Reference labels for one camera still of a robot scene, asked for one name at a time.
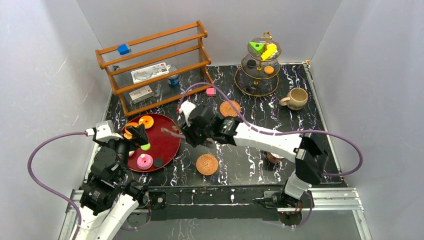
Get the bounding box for metal tongs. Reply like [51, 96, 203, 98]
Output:
[160, 126, 216, 145]

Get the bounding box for dark red round tray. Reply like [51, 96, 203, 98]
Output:
[128, 113, 181, 173]

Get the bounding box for black sandwich cookie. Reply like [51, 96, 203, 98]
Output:
[153, 158, 164, 169]
[246, 59, 256, 68]

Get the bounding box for round biscuit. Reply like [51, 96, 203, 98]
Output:
[263, 65, 275, 75]

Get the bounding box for green cake wedge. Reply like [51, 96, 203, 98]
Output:
[247, 41, 266, 55]

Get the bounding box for yellow cake slice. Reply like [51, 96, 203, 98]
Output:
[260, 43, 278, 61]

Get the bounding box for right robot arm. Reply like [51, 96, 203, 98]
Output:
[177, 101, 329, 207]

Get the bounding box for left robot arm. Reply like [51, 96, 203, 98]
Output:
[72, 120, 151, 240]

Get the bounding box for orange donut left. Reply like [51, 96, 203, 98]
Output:
[123, 122, 139, 133]

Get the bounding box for orange donut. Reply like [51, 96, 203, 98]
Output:
[138, 115, 154, 129]
[123, 122, 139, 133]

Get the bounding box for green macaron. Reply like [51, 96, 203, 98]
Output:
[140, 143, 151, 151]

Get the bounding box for orange donut right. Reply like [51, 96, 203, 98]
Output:
[138, 115, 154, 129]

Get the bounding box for pink donut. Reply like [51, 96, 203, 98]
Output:
[136, 154, 154, 170]

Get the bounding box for far woven coaster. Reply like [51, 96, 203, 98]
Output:
[219, 100, 242, 117]

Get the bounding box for woven coaster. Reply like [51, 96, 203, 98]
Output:
[219, 100, 242, 117]
[195, 154, 219, 176]

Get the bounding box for near woven coaster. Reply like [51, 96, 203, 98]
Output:
[195, 154, 219, 176]

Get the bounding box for pink eraser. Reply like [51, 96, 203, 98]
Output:
[205, 87, 217, 97]

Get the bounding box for small white box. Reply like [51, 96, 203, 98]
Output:
[129, 85, 154, 104]

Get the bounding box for blue jar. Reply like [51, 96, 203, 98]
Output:
[167, 74, 180, 87]

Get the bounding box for white flat package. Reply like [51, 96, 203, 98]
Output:
[130, 62, 171, 84]

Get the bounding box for wooden three-tier shelf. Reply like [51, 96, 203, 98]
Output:
[95, 20, 213, 117]

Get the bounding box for glass three-tier dessert stand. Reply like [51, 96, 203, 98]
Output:
[234, 31, 283, 97]

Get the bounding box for pink white mug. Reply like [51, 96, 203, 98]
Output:
[266, 152, 284, 165]

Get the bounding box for blue block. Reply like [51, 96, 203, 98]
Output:
[116, 43, 131, 56]

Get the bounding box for beige mug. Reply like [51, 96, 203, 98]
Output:
[279, 87, 309, 111]

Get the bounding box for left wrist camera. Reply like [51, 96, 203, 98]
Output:
[85, 120, 123, 145]

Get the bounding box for black base frame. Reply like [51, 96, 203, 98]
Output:
[147, 185, 282, 221]

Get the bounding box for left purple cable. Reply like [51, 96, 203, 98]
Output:
[27, 131, 89, 240]

